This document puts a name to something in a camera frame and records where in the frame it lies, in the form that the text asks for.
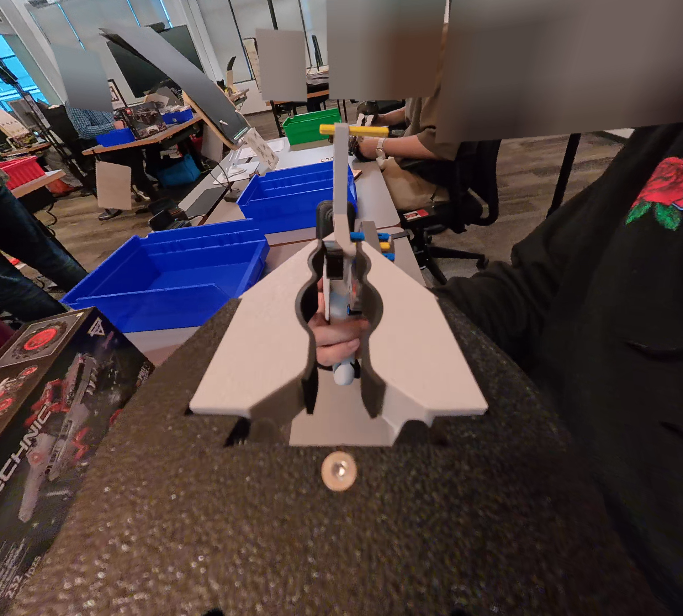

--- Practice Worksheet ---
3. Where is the black monitor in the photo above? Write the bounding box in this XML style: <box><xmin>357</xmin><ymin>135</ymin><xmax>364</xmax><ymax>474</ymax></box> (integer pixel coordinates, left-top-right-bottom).
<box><xmin>106</xmin><ymin>25</ymin><xmax>205</xmax><ymax>99</ymax></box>

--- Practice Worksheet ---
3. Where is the green plastic bin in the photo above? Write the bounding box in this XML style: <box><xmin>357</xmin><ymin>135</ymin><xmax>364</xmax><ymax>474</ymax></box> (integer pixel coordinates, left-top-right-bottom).
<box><xmin>282</xmin><ymin>108</ymin><xmax>342</xmax><ymax>148</ymax></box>

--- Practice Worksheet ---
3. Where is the tilted dark board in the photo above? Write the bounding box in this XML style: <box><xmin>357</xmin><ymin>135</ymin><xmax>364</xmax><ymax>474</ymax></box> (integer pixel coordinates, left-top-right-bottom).
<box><xmin>99</xmin><ymin>23</ymin><xmax>250</xmax><ymax>149</ymax></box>

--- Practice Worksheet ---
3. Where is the red plastic bin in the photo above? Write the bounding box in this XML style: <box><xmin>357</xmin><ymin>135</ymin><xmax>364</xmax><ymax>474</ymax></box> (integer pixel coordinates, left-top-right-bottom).
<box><xmin>0</xmin><ymin>156</ymin><xmax>42</xmax><ymax>191</ymax></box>

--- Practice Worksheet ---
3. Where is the black office chair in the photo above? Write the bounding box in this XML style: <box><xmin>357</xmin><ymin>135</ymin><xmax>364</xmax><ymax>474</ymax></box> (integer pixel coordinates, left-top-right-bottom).
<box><xmin>400</xmin><ymin>138</ymin><xmax>502</xmax><ymax>286</ymax></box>

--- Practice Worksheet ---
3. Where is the person's right hand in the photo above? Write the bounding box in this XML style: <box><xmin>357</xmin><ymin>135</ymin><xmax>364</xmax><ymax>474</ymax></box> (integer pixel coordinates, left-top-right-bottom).
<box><xmin>312</xmin><ymin>280</ymin><xmax>370</xmax><ymax>367</ymax></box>

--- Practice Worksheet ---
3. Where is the grey office desk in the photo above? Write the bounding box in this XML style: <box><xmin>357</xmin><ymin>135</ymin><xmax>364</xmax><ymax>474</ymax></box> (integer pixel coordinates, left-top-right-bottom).
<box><xmin>179</xmin><ymin>143</ymin><xmax>401</xmax><ymax>246</ymax></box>

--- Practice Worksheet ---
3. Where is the blue bag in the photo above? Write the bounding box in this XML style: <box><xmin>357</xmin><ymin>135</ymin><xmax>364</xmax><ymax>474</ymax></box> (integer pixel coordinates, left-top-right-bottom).
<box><xmin>156</xmin><ymin>153</ymin><xmax>202</xmax><ymax>188</ymax></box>

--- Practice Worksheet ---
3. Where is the wooden office table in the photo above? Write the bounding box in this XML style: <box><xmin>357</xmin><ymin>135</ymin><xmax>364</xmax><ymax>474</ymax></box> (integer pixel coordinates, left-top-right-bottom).
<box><xmin>83</xmin><ymin>114</ymin><xmax>206</xmax><ymax>158</ymax></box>

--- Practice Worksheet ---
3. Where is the black pole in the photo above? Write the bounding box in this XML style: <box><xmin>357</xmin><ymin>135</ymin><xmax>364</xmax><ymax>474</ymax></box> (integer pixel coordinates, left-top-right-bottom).
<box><xmin>547</xmin><ymin>133</ymin><xmax>582</xmax><ymax>219</ymax></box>

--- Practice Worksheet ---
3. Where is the grey toy brick assembly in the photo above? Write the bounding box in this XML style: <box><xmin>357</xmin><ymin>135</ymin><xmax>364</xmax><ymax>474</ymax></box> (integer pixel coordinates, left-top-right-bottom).
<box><xmin>319</xmin><ymin>123</ymin><xmax>397</xmax><ymax>280</ymax></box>

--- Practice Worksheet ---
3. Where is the black toy set box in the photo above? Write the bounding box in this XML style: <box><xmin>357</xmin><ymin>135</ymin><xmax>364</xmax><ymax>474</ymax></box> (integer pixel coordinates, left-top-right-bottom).
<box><xmin>0</xmin><ymin>306</ymin><xmax>155</xmax><ymax>601</ymax></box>
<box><xmin>115</xmin><ymin>102</ymin><xmax>166</xmax><ymax>141</ymax></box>

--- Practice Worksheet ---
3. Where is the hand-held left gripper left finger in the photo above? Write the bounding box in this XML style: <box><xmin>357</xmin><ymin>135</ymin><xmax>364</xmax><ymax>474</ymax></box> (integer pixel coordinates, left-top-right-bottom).
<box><xmin>189</xmin><ymin>239</ymin><xmax>326</xmax><ymax>420</ymax></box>

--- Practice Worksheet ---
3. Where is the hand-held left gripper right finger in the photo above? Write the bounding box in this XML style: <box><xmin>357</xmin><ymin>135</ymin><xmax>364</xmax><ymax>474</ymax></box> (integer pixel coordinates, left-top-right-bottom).
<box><xmin>355</xmin><ymin>239</ymin><xmax>489</xmax><ymax>430</ymax></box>

